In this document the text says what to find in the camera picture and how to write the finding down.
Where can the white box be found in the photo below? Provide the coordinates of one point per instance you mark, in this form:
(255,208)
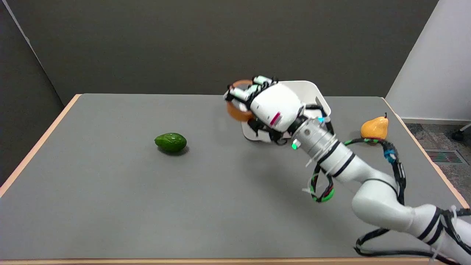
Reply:
(312,96)

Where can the floor vent grille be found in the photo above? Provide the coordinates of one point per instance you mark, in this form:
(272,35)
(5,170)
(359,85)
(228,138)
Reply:
(443,156)

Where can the yellow pear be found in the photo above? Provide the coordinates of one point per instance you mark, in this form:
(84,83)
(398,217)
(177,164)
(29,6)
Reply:
(374,127)

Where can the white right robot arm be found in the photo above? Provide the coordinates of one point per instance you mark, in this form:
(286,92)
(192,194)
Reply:
(368,184)

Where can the yellow tape roll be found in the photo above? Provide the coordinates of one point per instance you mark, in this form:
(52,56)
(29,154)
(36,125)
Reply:
(239,112)

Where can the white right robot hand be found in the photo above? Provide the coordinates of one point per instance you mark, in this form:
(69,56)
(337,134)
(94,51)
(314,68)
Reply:
(274,105)

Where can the green avocado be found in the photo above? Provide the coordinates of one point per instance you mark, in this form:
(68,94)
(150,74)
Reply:
(170,142)

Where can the black chair caster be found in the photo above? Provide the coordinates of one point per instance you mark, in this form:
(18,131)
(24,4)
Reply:
(459,134)

